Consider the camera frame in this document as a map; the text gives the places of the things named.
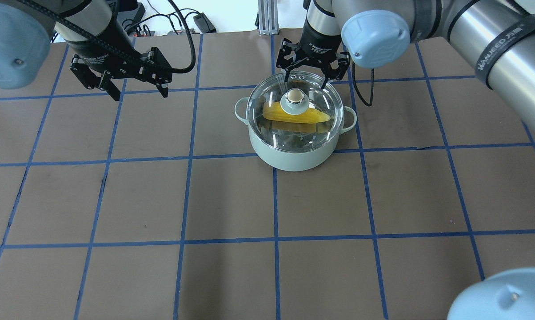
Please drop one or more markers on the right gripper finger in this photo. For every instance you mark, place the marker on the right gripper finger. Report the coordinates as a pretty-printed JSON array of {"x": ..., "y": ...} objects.
[
  {"x": 335, "y": 68},
  {"x": 287, "y": 59}
]

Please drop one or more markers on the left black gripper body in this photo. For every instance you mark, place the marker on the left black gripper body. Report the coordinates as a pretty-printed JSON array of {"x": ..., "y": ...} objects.
[{"x": 109, "y": 44}]

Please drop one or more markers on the yellow corn cob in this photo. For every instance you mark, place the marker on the yellow corn cob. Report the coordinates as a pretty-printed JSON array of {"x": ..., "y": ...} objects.
[{"x": 274, "y": 112}]

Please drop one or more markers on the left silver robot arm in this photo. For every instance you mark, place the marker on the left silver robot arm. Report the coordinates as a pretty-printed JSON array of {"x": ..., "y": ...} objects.
[{"x": 26, "y": 28}]

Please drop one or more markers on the glass pot lid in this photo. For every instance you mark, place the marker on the glass pot lid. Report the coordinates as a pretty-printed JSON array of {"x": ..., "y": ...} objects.
[{"x": 302, "y": 91}]

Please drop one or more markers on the black power adapter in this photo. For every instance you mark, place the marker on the black power adapter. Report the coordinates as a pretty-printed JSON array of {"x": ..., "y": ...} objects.
[{"x": 129, "y": 13}]

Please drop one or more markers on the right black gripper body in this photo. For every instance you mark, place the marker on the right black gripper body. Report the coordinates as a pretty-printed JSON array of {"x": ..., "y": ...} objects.
[{"x": 319, "y": 36}]

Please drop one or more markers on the mint green cooking pot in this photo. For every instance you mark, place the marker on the mint green cooking pot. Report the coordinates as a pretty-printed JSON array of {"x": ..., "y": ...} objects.
[{"x": 291, "y": 162}]

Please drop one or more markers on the small black power brick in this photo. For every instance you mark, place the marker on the small black power brick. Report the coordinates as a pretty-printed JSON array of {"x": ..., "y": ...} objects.
[{"x": 203, "y": 23}]

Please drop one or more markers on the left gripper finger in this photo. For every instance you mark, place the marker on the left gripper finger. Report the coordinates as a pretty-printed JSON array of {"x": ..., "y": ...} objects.
[
  {"x": 159, "y": 78},
  {"x": 90, "y": 80}
]

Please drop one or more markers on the aluminium frame post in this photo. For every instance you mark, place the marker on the aluminium frame post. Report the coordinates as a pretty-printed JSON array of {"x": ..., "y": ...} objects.
[{"x": 267, "y": 17}]

